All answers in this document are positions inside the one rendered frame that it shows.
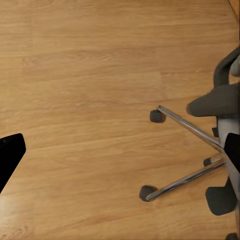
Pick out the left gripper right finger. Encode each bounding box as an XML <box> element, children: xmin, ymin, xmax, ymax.
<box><xmin>224</xmin><ymin>132</ymin><xmax>240</xmax><ymax>173</ymax></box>

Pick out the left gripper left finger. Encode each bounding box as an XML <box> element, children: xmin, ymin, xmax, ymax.
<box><xmin>0</xmin><ymin>133</ymin><xmax>26</xmax><ymax>193</ymax></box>

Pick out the swivel chair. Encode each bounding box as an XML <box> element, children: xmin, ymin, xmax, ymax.
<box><xmin>139</xmin><ymin>47</ymin><xmax>240</xmax><ymax>240</ymax></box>

